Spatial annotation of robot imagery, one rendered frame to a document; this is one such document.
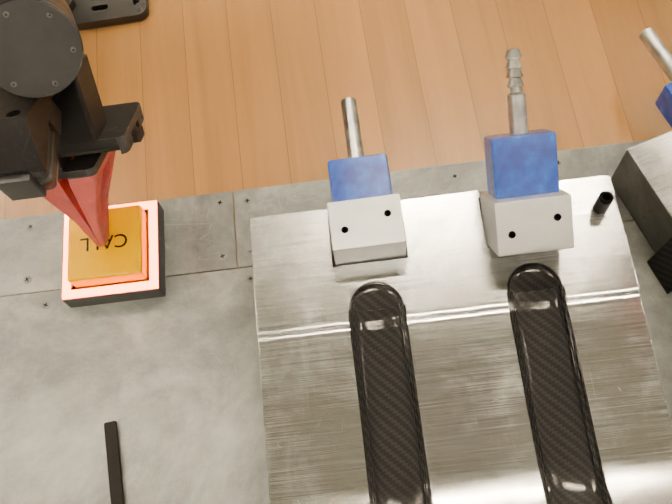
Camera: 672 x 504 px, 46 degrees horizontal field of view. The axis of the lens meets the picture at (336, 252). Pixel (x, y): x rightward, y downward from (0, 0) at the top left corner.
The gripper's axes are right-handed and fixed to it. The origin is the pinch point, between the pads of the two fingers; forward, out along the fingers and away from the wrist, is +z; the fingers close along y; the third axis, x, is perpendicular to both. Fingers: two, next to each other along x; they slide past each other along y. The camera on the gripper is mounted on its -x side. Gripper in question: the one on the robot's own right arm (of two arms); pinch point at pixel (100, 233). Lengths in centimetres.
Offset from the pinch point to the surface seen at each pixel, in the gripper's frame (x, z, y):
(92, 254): -0.4, 1.6, -1.0
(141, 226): 1.4, 0.6, 2.9
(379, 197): -6.4, -3.6, 22.0
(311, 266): -7.6, 0.5, 16.7
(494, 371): -14.3, 6.1, 28.1
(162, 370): -5.7, 9.8, 3.5
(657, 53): 7.6, -5.7, 45.7
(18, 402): -6.9, 10.3, -8.1
